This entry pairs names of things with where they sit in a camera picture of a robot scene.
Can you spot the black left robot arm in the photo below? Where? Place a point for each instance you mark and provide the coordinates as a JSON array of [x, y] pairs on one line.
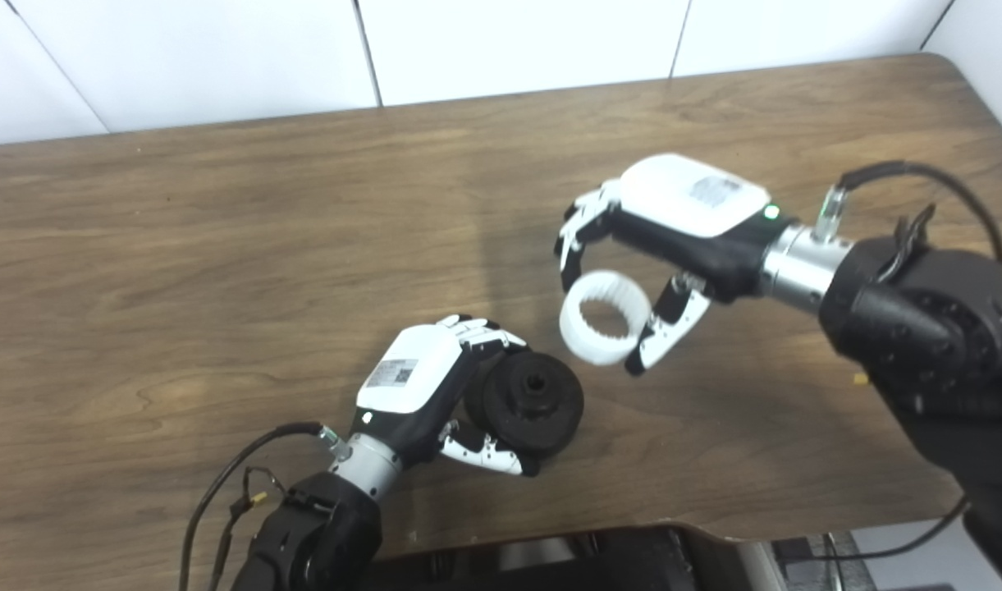
[[320, 533]]

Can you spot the black robot torso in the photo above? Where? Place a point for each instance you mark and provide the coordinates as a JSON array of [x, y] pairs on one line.
[[632, 562]]

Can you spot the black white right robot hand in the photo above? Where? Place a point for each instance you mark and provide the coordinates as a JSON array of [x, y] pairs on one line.
[[689, 205]]

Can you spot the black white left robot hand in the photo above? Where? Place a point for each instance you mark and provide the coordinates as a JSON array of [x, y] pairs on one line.
[[410, 369]]

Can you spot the round black stepped part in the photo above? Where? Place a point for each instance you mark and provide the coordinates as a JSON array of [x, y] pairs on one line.
[[542, 410]]

